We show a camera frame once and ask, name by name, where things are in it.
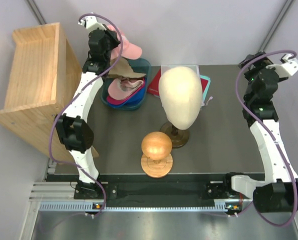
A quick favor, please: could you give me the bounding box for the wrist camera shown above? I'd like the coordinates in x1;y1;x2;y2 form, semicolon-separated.
266;53;298;79
78;15;106;33

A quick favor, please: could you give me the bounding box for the dark wooden stand base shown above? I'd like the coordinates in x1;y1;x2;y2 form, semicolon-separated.
160;121;190;148

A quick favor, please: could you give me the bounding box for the cream mannequin head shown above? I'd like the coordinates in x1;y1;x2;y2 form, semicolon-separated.
158;66;203;130

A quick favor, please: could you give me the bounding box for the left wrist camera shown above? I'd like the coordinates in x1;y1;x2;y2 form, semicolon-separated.
78;15;106;33

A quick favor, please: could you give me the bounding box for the aluminium corner post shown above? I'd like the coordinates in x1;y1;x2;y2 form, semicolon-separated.
253;0;295;54
25;0;47;25

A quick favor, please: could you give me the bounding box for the khaki cap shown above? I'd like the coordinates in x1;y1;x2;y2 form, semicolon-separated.
107;57;146;79

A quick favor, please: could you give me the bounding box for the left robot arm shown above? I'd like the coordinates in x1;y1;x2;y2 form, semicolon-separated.
55;26;120;200

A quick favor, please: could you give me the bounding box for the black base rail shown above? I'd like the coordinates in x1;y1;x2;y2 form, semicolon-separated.
75;180;228;200

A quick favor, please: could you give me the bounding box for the left aluminium corner post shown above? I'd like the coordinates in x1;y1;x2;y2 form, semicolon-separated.
25;0;47;25

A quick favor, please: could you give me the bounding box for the teal folder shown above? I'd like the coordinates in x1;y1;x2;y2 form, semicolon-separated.
200;75;213;107

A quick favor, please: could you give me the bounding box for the blue cap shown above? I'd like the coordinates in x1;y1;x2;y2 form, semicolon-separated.
119;84;146;108

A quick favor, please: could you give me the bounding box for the teal plastic bin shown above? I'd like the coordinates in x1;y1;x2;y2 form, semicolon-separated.
100;58;152;111

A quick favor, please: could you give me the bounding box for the magenta cap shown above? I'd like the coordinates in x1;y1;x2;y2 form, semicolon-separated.
106;79;147;107

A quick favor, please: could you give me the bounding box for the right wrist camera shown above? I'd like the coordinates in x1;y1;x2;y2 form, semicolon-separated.
266;53;298;79

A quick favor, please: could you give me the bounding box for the grey cable duct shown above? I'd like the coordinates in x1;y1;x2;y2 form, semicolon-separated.
38;202;244;212

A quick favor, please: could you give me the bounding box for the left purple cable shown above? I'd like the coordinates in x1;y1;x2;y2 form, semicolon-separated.
49;13;125;216

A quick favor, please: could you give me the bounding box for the wooden shelf box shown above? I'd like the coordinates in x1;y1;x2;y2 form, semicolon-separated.
0;22;100;165

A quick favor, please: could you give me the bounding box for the round wooden hat stand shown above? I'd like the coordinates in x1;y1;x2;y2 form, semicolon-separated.
140;131;173;179

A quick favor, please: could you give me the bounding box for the pink cap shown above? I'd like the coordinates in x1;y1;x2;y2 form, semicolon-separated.
110;29;143;60
108;78;145;100

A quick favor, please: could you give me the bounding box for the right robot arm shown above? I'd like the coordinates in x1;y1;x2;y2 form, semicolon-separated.
222;50;298;213

